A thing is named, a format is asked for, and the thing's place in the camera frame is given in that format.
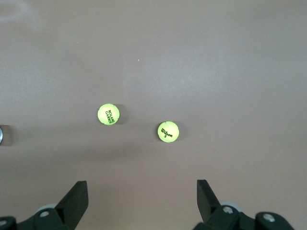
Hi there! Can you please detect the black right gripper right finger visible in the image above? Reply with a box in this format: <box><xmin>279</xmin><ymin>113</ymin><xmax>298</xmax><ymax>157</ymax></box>
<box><xmin>193</xmin><ymin>179</ymin><xmax>293</xmax><ymax>230</ymax></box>

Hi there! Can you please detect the clear tennis ball can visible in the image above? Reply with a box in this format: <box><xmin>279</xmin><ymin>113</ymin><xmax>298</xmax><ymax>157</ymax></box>
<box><xmin>0</xmin><ymin>124</ymin><xmax>12</xmax><ymax>147</ymax></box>

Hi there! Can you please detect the tennis ball Roland Garros print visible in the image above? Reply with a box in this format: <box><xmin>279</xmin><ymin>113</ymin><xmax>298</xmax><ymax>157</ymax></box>
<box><xmin>97</xmin><ymin>103</ymin><xmax>121</xmax><ymax>126</ymax></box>

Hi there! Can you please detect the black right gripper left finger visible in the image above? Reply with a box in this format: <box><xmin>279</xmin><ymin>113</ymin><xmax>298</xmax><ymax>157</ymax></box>
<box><xmin>0</xmin><ymin>181</ymin><xmax>89</xmax><ymax>230</ymax></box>

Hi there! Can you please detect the tennis ball Wilson print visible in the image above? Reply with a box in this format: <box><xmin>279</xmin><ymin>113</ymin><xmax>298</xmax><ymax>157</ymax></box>
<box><xmin>157</xmin><ymin>121</ymin><xmax>180</xmax><ymax>143</ymax></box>

